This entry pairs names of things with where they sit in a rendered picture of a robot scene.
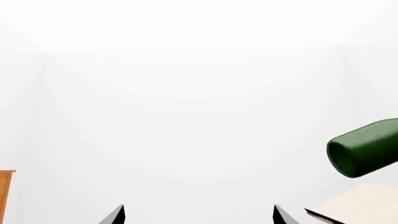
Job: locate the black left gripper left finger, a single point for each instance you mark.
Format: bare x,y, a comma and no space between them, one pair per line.
115,216

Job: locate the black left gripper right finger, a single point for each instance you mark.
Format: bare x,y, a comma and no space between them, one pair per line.
282,217

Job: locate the green wine bottle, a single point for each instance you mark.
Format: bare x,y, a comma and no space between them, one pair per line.
362,149

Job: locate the pale wooden table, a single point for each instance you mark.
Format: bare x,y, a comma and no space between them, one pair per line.
357,205

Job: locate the orange wooden block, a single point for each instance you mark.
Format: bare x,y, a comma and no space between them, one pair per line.
4,193

